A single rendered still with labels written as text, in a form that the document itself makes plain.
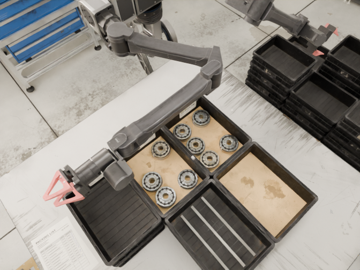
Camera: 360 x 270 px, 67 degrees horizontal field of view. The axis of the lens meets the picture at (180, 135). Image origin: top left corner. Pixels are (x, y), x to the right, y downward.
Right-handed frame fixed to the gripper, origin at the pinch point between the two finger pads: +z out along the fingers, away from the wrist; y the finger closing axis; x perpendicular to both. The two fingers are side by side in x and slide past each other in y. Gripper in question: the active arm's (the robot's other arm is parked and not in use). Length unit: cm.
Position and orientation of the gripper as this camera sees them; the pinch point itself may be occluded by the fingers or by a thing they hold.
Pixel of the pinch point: (52, 200)
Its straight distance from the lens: 83.7
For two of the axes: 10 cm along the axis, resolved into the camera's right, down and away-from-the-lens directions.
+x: -6.8, -6.3, 3.8
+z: -7.3, 6.1, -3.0
